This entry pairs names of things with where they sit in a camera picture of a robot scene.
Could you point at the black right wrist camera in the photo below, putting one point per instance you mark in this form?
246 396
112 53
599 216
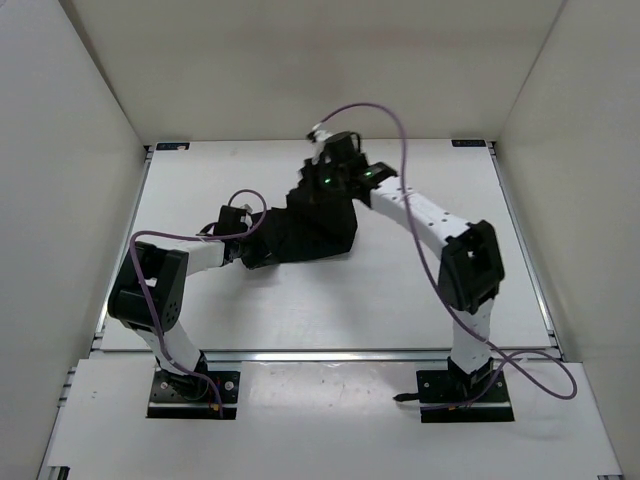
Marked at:
342 147

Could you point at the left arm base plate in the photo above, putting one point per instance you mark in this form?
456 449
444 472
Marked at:
173 396

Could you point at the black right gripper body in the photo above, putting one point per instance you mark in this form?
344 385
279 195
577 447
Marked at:
331 179

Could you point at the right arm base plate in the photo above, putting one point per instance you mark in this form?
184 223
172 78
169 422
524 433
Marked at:
442 400

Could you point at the black pleated skirt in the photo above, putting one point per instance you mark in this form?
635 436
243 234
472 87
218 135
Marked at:
305 229

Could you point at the corner label sticker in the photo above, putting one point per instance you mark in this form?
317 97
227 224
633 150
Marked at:
468 143
172 146

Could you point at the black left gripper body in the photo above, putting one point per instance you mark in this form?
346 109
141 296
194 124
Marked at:
240 250

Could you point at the right corner label sticker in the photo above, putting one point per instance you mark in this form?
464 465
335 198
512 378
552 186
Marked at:
468 143

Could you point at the left corner label sticker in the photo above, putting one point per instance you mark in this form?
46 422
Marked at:
172 146

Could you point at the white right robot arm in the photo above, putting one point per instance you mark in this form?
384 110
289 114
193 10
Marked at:
470 263

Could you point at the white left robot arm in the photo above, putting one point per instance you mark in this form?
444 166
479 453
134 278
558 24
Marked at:
148 292

